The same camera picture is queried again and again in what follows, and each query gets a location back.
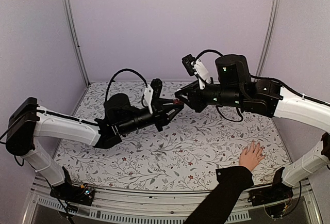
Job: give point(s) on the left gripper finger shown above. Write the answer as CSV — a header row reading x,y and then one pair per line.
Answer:
x,y
170,111
165,102

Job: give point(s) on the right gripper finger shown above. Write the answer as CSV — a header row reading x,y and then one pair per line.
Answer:
x,y
184,91
191,103

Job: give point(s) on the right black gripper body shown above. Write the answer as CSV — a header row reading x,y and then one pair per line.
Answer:
x,y
200,104

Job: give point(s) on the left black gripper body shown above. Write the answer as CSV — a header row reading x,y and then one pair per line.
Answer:
x,y
159,115

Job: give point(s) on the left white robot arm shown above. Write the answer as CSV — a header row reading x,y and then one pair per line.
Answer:
x,y
31,120

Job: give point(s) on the black sleeved forearm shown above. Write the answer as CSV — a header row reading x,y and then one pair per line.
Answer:
x,y
218,205

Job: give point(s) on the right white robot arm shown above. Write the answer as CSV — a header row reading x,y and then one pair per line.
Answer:
x,y
264,96

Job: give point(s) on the person's bare hand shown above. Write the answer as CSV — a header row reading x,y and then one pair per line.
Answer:
x,y
251,156

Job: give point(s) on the floral patterned table mat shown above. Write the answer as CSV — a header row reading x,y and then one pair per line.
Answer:
x,y
184,156

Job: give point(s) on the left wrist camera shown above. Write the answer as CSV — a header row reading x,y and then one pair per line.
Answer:
x,y
151,92

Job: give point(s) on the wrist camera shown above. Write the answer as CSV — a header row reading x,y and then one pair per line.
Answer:
x,y
151,92
196,68

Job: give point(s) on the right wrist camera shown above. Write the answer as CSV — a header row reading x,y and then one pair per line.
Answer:
x,y
196,68

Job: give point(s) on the front aluminium rail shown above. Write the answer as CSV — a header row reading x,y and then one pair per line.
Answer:
x,y
136,206

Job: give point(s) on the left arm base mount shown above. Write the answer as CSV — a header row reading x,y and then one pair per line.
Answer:
x,y
82,194

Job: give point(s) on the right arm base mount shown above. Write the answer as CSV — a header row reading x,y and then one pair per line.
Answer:
x,y
275,192

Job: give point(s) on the right aluminium frame post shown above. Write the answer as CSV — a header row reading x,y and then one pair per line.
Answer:
x,y
268,38

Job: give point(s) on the aluminium frame post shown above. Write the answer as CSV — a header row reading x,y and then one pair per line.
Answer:
x,y
268,38
75,41

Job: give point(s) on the left aluminium frame post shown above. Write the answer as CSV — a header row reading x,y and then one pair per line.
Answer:
x,y
75,41

